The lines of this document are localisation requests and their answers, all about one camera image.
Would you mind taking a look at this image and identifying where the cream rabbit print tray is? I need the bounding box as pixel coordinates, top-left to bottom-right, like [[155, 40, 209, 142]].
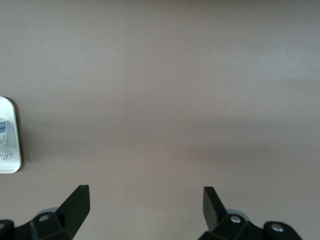
[[0, 96, 23, 174]]

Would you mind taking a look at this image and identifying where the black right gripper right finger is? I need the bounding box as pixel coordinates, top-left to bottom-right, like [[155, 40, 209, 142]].
[[198, 186, 302, 240]]

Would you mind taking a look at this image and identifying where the blue white milk carton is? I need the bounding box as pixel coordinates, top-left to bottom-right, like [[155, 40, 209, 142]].
[[0, 117, 8, 145]]

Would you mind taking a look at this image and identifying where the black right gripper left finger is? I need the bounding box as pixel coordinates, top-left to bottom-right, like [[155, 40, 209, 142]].
[[0, 184, 90, 240]]

